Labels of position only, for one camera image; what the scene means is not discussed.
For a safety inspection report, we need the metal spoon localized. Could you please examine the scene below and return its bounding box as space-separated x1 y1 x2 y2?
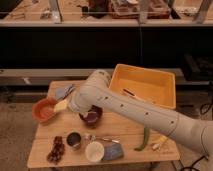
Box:
87 135 120 143

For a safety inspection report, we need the grey cloth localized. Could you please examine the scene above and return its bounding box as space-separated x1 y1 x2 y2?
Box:
55 84 75 100

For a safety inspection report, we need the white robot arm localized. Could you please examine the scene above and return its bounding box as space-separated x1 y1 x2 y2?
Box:
69 69 213 164

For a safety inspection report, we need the black marker in bin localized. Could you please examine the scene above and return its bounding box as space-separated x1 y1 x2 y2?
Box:
122 89 135 97

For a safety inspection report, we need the green chili pepper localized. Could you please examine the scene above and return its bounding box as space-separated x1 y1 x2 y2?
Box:
134 127 150 151

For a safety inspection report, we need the white cup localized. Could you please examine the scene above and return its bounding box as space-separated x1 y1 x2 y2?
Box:
85 141 105 163

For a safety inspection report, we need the blue-grey sponge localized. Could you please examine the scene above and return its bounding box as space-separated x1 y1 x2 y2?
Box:
102 143 124 161

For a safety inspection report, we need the yellow plastic bin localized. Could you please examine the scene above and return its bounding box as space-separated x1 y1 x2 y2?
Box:
109 64 176 109

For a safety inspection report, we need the dark grape bunch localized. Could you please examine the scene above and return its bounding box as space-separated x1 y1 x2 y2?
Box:
47 136 65 165

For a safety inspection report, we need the yellow corn husk piece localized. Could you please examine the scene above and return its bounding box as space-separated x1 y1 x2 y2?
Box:
152 136 167 150

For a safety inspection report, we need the dark purple bowl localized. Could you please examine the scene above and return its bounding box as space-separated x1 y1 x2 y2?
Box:
79 106 103 127

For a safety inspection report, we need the metal cup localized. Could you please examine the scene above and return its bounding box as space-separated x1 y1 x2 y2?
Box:
66 132 81 150

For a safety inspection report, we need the red bowl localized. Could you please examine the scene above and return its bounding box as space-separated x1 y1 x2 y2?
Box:
32 98 57 123

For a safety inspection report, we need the wooden table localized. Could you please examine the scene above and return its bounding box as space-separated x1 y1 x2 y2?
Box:
27 81 180 169

